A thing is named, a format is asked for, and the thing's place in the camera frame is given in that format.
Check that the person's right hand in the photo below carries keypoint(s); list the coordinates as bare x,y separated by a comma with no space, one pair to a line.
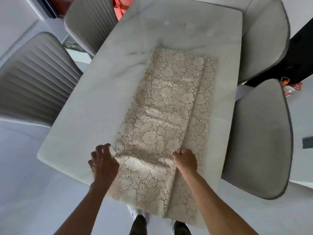
186,161

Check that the person's left hand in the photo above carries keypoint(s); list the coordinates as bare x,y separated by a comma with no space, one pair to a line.
105,163

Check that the person's leg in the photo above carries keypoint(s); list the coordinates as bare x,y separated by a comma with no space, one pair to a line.
181,228
139,225

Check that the person's left forearm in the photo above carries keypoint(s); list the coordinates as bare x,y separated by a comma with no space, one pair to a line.
85,210

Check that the person's right leg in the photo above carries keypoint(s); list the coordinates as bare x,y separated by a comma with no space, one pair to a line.
181,228

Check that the person's left leg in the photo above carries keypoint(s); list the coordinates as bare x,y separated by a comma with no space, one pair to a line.
139,225

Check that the beige floral lace tablecloth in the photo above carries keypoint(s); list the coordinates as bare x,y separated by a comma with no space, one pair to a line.
163,115

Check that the grey ribbed upholstered chair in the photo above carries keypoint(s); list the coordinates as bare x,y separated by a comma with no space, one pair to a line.
34,80
90,21

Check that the black dark furniture panel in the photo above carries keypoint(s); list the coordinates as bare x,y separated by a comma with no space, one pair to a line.
293,58

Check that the person's left fingers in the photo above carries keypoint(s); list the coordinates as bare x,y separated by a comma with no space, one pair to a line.
99,154

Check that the clear plastic bag, red items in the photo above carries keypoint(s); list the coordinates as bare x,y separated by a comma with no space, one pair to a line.
291,88

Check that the person's right fingers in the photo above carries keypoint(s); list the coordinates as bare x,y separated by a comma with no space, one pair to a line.
178,157

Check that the orange metal frame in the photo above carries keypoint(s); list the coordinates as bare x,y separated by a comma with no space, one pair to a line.
117,8

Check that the small black flat object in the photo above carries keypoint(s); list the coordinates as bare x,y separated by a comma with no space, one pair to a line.
308,143

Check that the person's right forearm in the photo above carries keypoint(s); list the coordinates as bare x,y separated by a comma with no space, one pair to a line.
212,203

